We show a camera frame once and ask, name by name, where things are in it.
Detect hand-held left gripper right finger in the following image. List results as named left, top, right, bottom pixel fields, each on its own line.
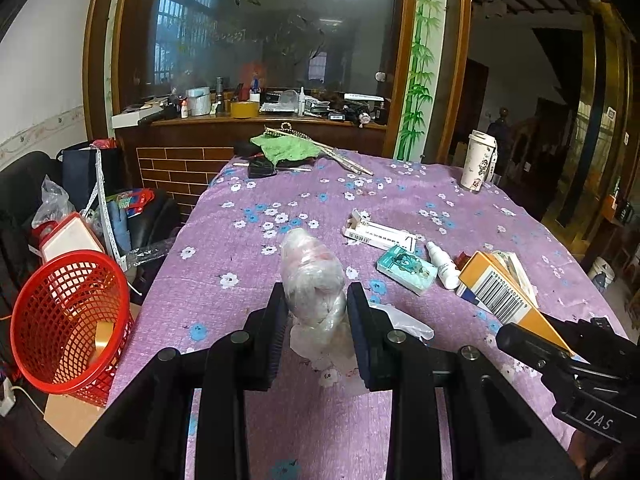
left=346, top=282, right=583, bottom=480

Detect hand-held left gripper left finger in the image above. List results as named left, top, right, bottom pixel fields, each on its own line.
left=60, top=282, right=291, bottom=480

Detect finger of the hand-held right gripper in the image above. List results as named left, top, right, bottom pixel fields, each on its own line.
left=496, top=322, right=576, bottom=376

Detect clear plastic wrap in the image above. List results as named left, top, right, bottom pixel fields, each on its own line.
left=279, top=227, right=348, bottom=356

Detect orange medicine box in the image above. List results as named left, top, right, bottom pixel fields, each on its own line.
left=457, top=251, right=573, bottom=353

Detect white medicine box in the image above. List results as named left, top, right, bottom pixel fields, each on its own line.
left=342, top=208, right=417, bottom=254

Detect red mesh basket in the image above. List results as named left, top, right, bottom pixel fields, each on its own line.
left=10, top=249, right=136, bottom=407

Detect purple floral tablecloth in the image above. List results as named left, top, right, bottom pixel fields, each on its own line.
left=107, top=150, right=628, bottom=480

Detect white plastic wrapper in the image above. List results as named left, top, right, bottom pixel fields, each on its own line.
left=487, top=249, right=540, bottom=308

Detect teal tissue packet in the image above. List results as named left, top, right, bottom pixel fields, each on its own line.
left=376, top=246, right=438, bottom=296

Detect white bucket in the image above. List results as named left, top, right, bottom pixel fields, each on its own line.
left=587, top=256, right=616, bottom=295

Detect white dropper bottle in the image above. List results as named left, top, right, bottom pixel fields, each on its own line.
left=425, top=241, right=462, bottom=291

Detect black pouch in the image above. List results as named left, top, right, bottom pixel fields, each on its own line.
left=247, top=156, right=278, bottom=179

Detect pale thin rods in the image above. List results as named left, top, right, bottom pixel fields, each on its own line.
left=265, top=127, right=375, bottom=177

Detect white cartoon tumbler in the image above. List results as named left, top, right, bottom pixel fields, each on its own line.
left=460, top=130, right=500, bottom=194

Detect green cloth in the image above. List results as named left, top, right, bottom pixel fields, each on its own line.
left=250, top=132, right=319, bottom=167

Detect colourful red packet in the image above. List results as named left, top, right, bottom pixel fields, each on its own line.
left=107, top=187, right=156, bottom=218

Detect cardboard box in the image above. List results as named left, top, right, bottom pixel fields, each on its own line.
left=44, top=392, right=108, bottom=448

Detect white box red trim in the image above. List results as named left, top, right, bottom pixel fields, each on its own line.
left=39, top=211, right=108, bottom=266

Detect white round container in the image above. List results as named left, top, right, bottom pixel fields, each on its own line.
left=186, top=87, right=213, bottom=117

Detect dark bag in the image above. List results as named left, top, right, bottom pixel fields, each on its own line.
left=57, top=141, right=123, bottom=211

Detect bamboo painted pillar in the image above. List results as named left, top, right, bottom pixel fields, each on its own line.
left=392, top=0, right=446, bottom=161

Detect clear plastic bag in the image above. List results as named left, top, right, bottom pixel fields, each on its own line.
left=31, top=175, right=77, bottom=231

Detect black sofa chair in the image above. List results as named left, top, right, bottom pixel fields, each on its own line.
left=0, top=150, right=181, bottom=311

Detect white woven strap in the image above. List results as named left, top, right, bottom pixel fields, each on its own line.
left=80, top=150, right=128, bottom=271

